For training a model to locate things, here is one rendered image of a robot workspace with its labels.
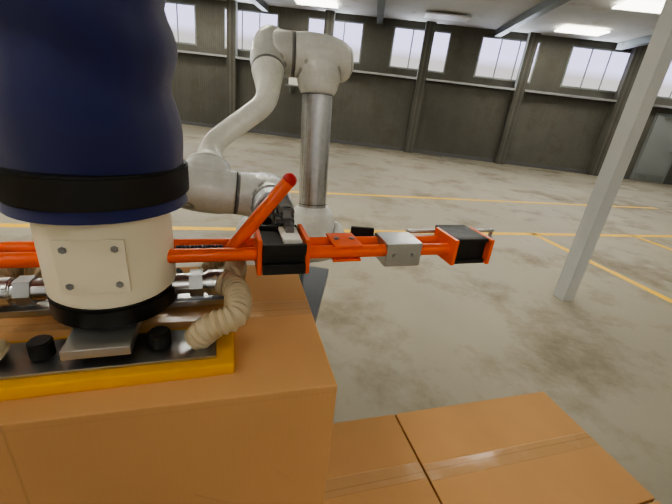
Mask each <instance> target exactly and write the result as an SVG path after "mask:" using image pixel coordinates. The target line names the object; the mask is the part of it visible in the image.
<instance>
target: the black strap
mask: <svg viewBox="0 0 672 504"><path fill-rule="evenodd" d="M188 190H189V173H188V163H187V162H186V161H185V160H184V159H183V161H182V164H181V165H179V166H178V167H177V168H174V169H171V170H166V171H160V172H153V173H146V174H137V175H67V174H53V173H38V172H27V171H21V170H15V169H9V168H3V167H0V202H1V203H3V204H5V205H8V206H12V207H16V208H20V209H26V210H33V211H42V212H57V213H94V212H111V211H122V210H131V209H138V208H144V207H149V206H155V205H159V204H163V203H167V202H170V201H173V200H175V199H177V198H179V197H181V196H183V195H184V194H185V193H186V192H188Z"/></svg>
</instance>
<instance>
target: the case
mask: <svg viewBox="0 0 672 504"><path fill-rule="evenodd" d="M244 280H245V281H246V283H247V284H248V286H249V289H250V293H251V298H252V305H251V307H252V309H251V311H250V317H249V318H248V319H247V320H246V324H245V325H244V326H242V327H239V328H238V330H237V331H236V332H233V334H234V354H235V371H234V373H231V374H222V375H214V376H206V377H197V378H189V379H180V380H172V381H163V382H155V383H146V384H138V385H129V386H121V387H113V388H104V389H96V390H87V391H79V392H70V393H62V394H53V395H45V396H36V397H28V398H19V399H10V400H2V401H0V504H324V495H325V487H326V478H327V470H328V461H329V453H330V444H331V436H332V427H333V419H334V410H335V402H336V393H337V383H336V380H335V377H334V374H333V372H332V369H331V366H330V363H329V360H328V357H327V354H326V352H325V349H324V346H323V343H322V340H321V337H320V334H319V332H318V329H317V326H316V323H315V320H314V317H313V315H312V312H311V309H310V306H309V303H308V300H307V297H306V295H305V292H304V289H303V286H302V283H301V280H300V278H299V275H298V274H284V275H263V273H262V275H259V276H258V275H257V272H256V267H255V265H247V273H246V276H245V279H244ZM223 306H224V304H223V305H208V306H192V307H177V308H167V309H165V310H164V311H162V312H161V313H159V314H157V315H156V316H154V317H152V318H149V319H147V320H145V321H142V324H141V327H140V330H139V331H149V330H151V329H152V328H154V327H156V326H166V327H169V328H170V329H174V328H187V327H190V326H191V324H192V323H194V322H195V321H196V319H198V318H200V317H202V316H203V314H205V313H210V312H211V311H212V310H216V311H217V310H218V309H219V308H221V309H222V308H223ZM72 330H73V327H70V326H66V325H64V324H62V323H59V322H58V321H57V320H55V319H54V318H53V316H36V317H21V318H5V319H0V339H5V340H6V342H10V341H23V340H30V339H31V338H33V337H35V336H38V335H51V336H52V337H53V338H61V337H68V336H69V335H70V333H71V331H72Z"/></svg>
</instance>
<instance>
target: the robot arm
mask: <svg viewBox="0 0 672 504"><path fill-rule="evenodd" d="M250 63H251V71H252V75H253V79H254V83H255V88H256V94H255V96H254V97H253V98H252V99H251V100H250V101H249V102H248V103H246V104H245V105H244V106H242V107H241V108H240V109H238V110H237V111H235V112H234V113H233V114H231V115H230V116H228V117H227V118H226V119H224V120H223V121H222V122H220V123H219V124H218V125H216V126H215V127H214V128H212V129H211V130H210V131H209V132H208V133H207V134H206V135H205V136H204V138H203V139H202V141H201V142H200V144H199V146H198V149H197V151H196V152H195V153H193V154H191V155H189V156H188V157H187V159H186V160H185V161H186V162H187V163H188V173H189V190H188V192H186V195H187V197H188V201H187V203H186V204H185V205H184V206H183V207H181V208H183V209H187V210H191V211H196V212H202V213H210V214H237V215H241V216H240V218H239V221H238V224H237V227H236V231H235V233H236V232H237V231H238V230H239V228H240V227H241V226H242V225H243V224H244V222H245V221H246V220H247V219H248V218H249V217H250V215H251V214H252V213H253V212H254V211H255V209H256V208H257V207H258V206H259V205H260V203H261V202H262V201H263V200H264V199H265V197H266V196H267V195H268V194H269V193H270V192H271V190H272V189H273V188H274V187H275V186H276V184H277V183H278V182H279V181H280V180H281V179H280V178H279V177H278V176H276V175H274V174H272V173H266V172H264V173H263V172H258V173H245V172H236V171H231V169H230V166H229V163H228V162H227V160H226V159H225V158H223V157H222V152H223V150H224V149H225V148H226V147H227V146H228V145H229V144H230V143H232V142H233V141H235V140H236V139H237V138H239V137H240V136H242V135H243V134H245V133H246V132H247V131H249V130H250V129H252V128H253V127H254V126H256V125H257V124H259V123H260V122H261V121H263V120H264V119H265V118H267V117H268V116H269V115H270V114H271V112H272V111H273V110H274V108H275V107H276V105H277V102H278V99H279V95H280V90H281V86H282V81H283V78H284V77H293V78H297V83H298V87H299V90H300V92H301V93H302V116H301V146H300V175H299V204H298V205H296V206H295V207H294V208H293V206H294V205H293V202H292V200H291V195H290V191H289V192H288V194H287V195H286V196H285V197H284V198H283V199H282V201H281V202H280V203H279V204H278V205H277V207H276V208H275V209H274V210H273V211H272V212H271V214H270V215H269V216H268V217H267V218H266V220H265V221H264V222H263V223H262V224H261V225H277V226H279V227H278V231H279V233H280V236H281V239H282V241H283V244H299V243H302V242H303V241H302V239H301V237H300V235H299V233H298V231H297V229H296V227H295V226H294V225H296V226H297V224H302V226H303V228H304V229H305V231H306V233H307V235H308V236H309V237H327V236H326V233H345V232H344V230H343V227H342V226H341V224H340V223H339V222H337V221H334V218H333V212H332V211H331V209H330V208H329V207H328V206H326V198H327V180H328V162H329V145H330V133H331V115H332V96H334V95H335V94H336V92H337V90H338V87H339V84H340V83H344V82H345V81H347V80H348V79H349V78H350V76H351V74H352V72H353V67H354V54H353V50H352V48H351V47H350V46H349V45H348V44H347V43H346V42H344V41H343V40H341V39H339V38H337V37H334V36H331V35H327V34H322V33H316V32H309V31H290V30H284V29H280V28H279V27H277V26H275V25H271V24H267V25H264V26H262V27H261V28H260V29H259V30H258V31H257V32H256V34H255V36H254V38H253V41H252V44H251V50H250Z"/></svg>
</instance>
